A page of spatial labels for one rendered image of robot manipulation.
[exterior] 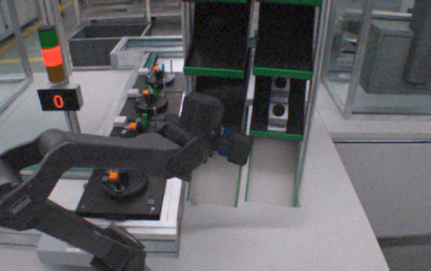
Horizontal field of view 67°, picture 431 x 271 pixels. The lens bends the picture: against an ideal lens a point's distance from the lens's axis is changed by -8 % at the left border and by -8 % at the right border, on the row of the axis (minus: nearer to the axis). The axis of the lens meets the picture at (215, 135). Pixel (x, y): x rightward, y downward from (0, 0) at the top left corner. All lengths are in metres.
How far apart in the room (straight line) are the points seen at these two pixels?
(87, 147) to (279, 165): 0.63
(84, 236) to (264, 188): 0.56
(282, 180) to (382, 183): 0.95
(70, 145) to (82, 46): 2.55
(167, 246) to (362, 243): 0.56
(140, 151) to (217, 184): 0.47
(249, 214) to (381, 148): 0.81
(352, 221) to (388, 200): 0.81
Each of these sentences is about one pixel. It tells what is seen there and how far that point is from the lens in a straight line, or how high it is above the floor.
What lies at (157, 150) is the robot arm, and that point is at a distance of 0.53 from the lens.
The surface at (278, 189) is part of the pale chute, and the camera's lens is 0.96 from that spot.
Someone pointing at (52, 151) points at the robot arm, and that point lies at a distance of 0.43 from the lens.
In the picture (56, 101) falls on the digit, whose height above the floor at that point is 1.20.
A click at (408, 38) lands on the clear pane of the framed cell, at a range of 1.64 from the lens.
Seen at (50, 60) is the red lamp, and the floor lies 1.33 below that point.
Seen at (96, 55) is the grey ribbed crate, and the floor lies 0.71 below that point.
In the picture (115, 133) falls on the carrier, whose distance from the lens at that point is 1.32.
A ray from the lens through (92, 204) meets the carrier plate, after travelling 1.03.
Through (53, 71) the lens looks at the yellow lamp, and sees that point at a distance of 1.05.
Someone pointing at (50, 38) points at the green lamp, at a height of 1.39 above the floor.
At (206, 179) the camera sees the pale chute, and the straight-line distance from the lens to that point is 0.96.
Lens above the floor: 1.65
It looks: 33 degrees down
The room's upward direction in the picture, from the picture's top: straight up
